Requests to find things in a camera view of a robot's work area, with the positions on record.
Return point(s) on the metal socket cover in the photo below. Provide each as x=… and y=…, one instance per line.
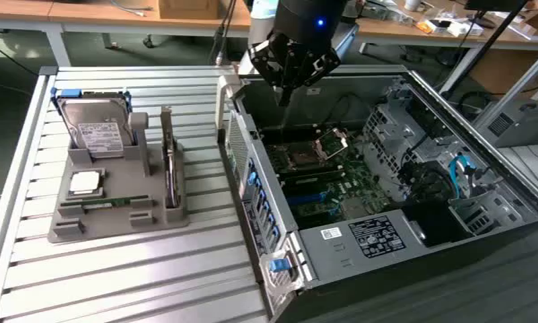
x=337, y=131

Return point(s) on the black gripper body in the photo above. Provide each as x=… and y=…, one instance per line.
x=306, y=20

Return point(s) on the small white box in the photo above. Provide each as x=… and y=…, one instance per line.
x=464, y=31

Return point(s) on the black monitor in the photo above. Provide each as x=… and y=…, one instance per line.
x=489, y=4

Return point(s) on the grey parts rack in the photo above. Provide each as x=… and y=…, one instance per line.
x=116, y=188

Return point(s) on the brown cardboard box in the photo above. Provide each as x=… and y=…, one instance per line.
x=188, y=8

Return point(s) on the RAM stick with black chips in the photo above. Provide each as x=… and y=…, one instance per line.
x=314, y=181

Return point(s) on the silver metal device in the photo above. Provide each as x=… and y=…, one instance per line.
x=379, y=10

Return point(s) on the wooden desk grey legs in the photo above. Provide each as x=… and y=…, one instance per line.
x=395, y=28
x=27, y=17

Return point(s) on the graphics card with silver bracket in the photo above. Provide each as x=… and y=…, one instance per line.
x=172, y=175

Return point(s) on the green motherboard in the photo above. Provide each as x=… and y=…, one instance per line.
x=355, y=175

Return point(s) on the silver chipset heat sink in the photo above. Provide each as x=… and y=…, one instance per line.
x=356, y=208

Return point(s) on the silver CPU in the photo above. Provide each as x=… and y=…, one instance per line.
x=86, y=183

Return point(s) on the green RAM stick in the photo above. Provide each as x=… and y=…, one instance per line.
x=116, y=202

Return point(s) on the black caster wheel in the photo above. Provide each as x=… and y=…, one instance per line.
x=148, y=42

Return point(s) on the white cup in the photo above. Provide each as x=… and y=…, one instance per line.
x=413, y=4

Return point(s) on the aluminium frame profile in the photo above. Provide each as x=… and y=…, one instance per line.
x=512, y=89

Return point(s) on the grey equipment box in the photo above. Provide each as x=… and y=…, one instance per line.
x=525, y=128

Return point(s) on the open grey PC case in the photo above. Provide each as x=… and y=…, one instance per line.
x=368, y=84

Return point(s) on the grey metal disk bay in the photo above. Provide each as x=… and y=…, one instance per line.
x=385, y=131

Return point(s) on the CPU socket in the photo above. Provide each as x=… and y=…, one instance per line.
x=303, y=156

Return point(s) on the metal slat table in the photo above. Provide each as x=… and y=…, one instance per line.
x=116, y=269

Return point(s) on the orange white box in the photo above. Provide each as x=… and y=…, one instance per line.
x=427, y=26

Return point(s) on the hard disk with blue carrier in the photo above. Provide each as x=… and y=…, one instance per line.
x=94, y=111

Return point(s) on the grey power supply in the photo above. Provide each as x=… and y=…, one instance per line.
x=323, y=266

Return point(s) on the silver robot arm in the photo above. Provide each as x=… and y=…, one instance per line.
x=260, y=33

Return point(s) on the blue case latch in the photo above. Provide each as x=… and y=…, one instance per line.
x=279, y=266

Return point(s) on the black stand pole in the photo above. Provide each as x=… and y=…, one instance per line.
x=499, y=33

